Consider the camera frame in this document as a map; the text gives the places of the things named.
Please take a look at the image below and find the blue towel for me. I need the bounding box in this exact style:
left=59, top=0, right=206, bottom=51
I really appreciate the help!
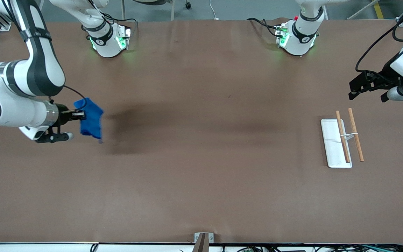
left=73, top=97, right=104, bottom=144

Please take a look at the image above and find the wooden rack rod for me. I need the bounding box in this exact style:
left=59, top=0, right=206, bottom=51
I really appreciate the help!
left=348, top=107, right=365, bottom=162
left=335, top=110, right=351, bottom=164

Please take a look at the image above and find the brown table cover sheet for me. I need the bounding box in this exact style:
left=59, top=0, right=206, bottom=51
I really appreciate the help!
left=0, top=18, right=403, bottom=244

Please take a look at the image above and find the office chair base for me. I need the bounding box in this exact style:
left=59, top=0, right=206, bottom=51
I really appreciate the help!
left=120, top=0, right=192, bottom=21

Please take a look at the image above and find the white rack base plate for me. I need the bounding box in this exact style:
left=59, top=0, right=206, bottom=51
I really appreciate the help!
left=320, top=118, right=353, bottom=169

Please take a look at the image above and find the black right base cable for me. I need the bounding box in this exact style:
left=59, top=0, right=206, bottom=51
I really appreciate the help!
left=98, top=12, right=138, bottom=28

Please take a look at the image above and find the black base cable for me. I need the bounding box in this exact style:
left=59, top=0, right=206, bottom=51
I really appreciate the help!
left=98, top=12, right=138, bottom=28
left=246, top=17, right=280, bottom=36

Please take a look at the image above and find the black left base cable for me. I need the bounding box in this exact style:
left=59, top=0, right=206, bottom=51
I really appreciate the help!
left=246, top=17, right=280, bottom=36

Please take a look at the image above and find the cable bundle under table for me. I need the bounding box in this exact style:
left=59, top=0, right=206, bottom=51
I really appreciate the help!
left=222, top=244, right=403, bottom=252

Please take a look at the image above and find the white floor cable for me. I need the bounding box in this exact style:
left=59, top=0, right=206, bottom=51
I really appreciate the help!
left=209, top=0, right=220, bottom=20

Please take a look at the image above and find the metal table edge bracket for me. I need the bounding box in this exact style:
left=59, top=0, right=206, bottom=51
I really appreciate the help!
left=194, top=232, right=214, bottom=244

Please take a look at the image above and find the brown camera post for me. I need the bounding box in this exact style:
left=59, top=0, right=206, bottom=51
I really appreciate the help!
left=192, top=233, right=209, bottom=252

